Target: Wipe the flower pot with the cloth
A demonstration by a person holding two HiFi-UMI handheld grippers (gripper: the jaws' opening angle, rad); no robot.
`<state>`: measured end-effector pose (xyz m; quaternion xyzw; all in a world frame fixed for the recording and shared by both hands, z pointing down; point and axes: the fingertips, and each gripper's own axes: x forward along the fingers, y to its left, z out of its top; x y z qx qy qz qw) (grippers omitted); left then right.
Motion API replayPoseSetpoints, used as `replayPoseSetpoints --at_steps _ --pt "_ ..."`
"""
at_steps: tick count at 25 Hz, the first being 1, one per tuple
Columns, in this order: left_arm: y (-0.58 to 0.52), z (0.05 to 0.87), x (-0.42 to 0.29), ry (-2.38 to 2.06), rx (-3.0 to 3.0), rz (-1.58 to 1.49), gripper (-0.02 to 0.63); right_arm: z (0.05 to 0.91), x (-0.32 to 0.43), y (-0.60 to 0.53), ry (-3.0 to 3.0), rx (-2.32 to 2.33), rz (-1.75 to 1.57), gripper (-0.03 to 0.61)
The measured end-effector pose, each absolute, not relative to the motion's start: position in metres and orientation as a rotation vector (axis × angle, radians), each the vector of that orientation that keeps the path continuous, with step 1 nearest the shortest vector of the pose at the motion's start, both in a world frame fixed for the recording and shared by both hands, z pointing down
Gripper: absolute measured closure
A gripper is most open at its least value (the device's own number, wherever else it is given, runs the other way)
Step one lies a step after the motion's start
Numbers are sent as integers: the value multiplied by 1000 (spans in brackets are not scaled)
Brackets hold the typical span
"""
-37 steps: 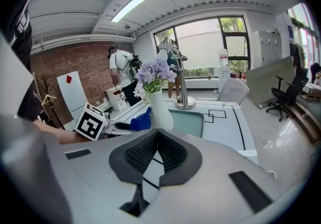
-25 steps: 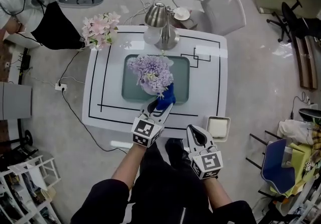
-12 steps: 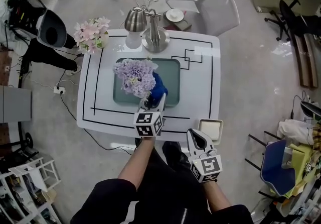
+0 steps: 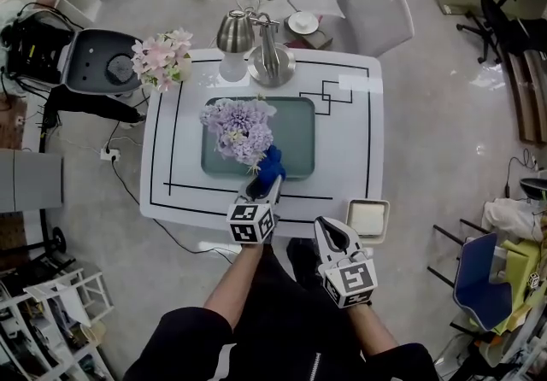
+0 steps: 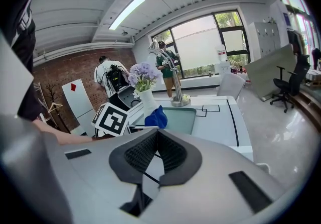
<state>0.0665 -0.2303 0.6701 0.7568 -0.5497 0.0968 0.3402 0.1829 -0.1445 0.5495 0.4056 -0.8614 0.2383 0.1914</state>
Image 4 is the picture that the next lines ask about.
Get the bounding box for silver desk lamp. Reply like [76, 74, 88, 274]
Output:
[216, 9, 297, 89]

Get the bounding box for white table black lines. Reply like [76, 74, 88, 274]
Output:
[139, 47, 385, 239]

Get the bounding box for yellow-green cloth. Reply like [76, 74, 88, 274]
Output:
[491, 237, 547, 333]

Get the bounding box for black office chair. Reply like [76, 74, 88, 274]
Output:
[456, 0, 547, 65]

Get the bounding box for brown wooden platform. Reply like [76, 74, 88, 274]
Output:
[506, 50, 547, 144]

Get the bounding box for pink flower bouquet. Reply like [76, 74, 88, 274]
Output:
[130, 27, 194, 93]

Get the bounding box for person's right forearm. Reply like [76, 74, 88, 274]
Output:
[344, 304, 401, 359]

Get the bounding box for black floor cable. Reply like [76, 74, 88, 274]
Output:
[106, 97, 149, 152]
[111, 156, 240, 265]

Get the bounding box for blue cloth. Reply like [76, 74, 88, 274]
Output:
[255, 144, 287, 192]

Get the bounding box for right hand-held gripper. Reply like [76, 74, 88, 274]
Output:
[314, 215, 379, 309]

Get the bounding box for white square dish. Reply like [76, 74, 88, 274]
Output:
[344, 198, 391, 246]

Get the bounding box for white shelf rack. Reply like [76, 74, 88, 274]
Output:
[0, 267, 115, 381]

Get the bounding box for grey tray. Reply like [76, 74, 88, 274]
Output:
[200, 96, 316, 182]

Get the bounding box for white round bowl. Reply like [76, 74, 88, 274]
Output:
[287, 10, 321, 36]

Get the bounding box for grey shell device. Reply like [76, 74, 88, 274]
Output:
[519, 177, 547, 201]
[59, 27, 146, 97]

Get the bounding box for purple flowers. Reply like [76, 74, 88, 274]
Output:
[199, 93, 278, 175]

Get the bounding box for black wheeled stand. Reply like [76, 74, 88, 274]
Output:
[0, 208, 76, 278]

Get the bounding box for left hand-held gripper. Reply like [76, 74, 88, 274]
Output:
[226, 174, 286, 246]

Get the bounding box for light grey office chair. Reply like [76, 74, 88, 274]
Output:
[285, 0, 415, 59]

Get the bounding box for blue chair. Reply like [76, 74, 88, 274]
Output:
[426, 219, 514, 331]

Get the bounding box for grey panel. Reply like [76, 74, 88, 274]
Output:
[0, 148, 64, 214]

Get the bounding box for person's black clothing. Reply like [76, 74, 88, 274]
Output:
[123, 237, 441, 381]

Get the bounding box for person's left forearm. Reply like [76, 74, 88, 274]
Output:
[203, 242, 264, 329]

